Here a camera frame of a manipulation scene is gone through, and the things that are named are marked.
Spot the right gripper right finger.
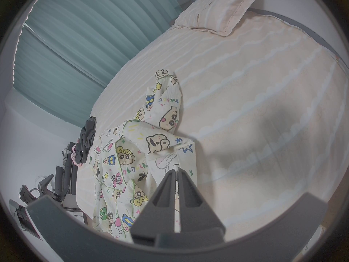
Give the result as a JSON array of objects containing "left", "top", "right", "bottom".
[{"left": 178, "top": 168, "right": 227, "bottom": 237}]

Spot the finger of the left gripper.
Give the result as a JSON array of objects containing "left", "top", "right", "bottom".
[
  {"left": 39, "top": 174, "right": 55, "bottom": 194},
  {"left": 56, "top": 187, "right": 69, "bottom": 202}
]

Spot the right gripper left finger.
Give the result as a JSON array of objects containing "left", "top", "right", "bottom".
[{"left": 130, "top": 170, "right": 176, "bottom": 243}]

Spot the white printed pyjama top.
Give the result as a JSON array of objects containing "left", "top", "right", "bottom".
[{"left": 87, "top": 68, "right": 198, "bottom": 241}]

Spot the pile of clothes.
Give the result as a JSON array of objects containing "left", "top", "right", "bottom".
[{"left": 72, "top": 116, "right": 97, "bottom": 166}]

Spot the bed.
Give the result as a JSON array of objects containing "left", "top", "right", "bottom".
[{"left": 76, "top": 0, "right": 349, "bottom": 245}]

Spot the white round woven basket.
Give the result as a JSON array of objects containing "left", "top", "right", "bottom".
[{"left": 35, "top": 174, "right": 55, "bottom": 191}]

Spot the black slatted furniture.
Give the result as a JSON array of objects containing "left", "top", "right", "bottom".
[{"left": 56, "top": 142, "right": 79, "bottom": 195}]

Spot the blue-green curtain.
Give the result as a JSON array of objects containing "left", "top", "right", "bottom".
[
  {"left": 12, "top": 25, "right": 107, "bottom": 128},
  {"left": 25, "top": 0, "right": 191, "bottom": 88}
]

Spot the cream pillow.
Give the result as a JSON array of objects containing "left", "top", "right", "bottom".
[{"left": 174, "top": 0, "right": 262, "bottom": 37}]

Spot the grey bedside table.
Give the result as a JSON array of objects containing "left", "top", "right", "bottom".
[{"left": 170, "top": 0, "right": 196, "bottom": 28}]

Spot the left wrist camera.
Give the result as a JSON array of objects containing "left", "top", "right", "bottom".
[{"left": 19, "top": 185, "right": 36, "bottom": 202}]

